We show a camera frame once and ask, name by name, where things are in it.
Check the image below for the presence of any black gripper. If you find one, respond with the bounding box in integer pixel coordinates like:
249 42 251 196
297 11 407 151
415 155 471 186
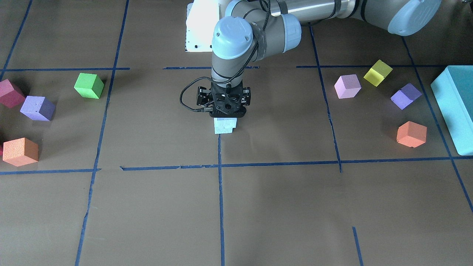
196 83 251 118

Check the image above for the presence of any light blue foam block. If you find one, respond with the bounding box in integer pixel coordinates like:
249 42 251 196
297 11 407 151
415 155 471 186
214 124 235 134
214 117 238 128

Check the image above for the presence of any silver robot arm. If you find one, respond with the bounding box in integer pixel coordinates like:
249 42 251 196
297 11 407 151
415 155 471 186
188 0 441 118

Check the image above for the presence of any pink foam block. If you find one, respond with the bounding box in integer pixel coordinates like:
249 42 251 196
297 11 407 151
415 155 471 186
334 74 362 99

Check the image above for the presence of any green foam block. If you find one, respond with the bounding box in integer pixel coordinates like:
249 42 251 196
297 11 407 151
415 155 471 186
73 73 104 99

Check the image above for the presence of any yellow foam block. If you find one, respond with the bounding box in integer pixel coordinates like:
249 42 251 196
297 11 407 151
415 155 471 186
363 59 392 86

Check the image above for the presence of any purple foam block far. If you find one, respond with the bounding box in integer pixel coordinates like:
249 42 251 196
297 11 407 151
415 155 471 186
390 83 422 110

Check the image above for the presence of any purple foam block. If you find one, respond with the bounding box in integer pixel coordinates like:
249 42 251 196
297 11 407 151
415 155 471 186
390 83 422 110
20 96 55 121

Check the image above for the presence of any orange foam block far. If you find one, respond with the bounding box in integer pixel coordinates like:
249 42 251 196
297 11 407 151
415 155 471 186
396 121 428 148

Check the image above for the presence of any orange foam block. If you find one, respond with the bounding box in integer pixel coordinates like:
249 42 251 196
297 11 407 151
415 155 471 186
396 121 428 148
2 138 39 167

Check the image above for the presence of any purple foam block near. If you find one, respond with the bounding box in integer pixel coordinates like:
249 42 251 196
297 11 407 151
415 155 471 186
20 96 55 121

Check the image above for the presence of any orange foam block near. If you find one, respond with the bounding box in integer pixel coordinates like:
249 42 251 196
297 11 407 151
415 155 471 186
2 138 39 167

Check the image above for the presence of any crimson foam block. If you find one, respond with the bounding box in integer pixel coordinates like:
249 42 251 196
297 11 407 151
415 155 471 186
0 79 26 108

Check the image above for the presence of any teal plastic bin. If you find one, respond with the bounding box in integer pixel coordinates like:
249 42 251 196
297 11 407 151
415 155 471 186
431 65 473 156

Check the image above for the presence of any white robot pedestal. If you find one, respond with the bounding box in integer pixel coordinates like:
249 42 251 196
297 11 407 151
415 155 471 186
185 0 230 52

